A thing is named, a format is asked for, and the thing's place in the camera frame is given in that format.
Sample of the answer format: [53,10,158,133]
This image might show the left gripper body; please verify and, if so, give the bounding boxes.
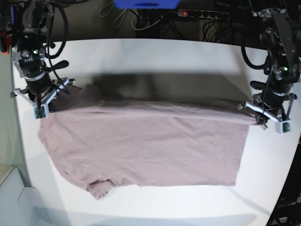
[238,81,297,129]

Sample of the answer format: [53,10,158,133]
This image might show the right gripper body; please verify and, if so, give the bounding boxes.
[11,56,75,114]

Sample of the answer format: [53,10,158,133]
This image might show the mauve t-shirt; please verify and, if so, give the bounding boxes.
[39,84,256,199]

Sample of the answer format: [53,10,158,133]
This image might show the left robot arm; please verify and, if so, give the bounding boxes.
[238,0,301,135]

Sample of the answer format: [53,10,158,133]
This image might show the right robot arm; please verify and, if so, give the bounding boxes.
[10,0,75,119]

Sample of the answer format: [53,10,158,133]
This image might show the red black clamp tool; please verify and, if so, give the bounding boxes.
[0,29,11,55]

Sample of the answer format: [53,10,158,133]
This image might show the blue box overhead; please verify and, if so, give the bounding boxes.
[114,0,180,9]

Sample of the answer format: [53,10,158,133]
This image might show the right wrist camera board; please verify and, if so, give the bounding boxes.
[34,106,49,119]

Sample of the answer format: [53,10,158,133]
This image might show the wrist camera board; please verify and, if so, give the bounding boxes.
[276,120,292,135]
[34,106,49,119]

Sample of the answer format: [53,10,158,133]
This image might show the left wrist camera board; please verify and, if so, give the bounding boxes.
[276,120,292,135]

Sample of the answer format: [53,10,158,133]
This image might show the power strip with red switch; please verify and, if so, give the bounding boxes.
[177,9,230,21]

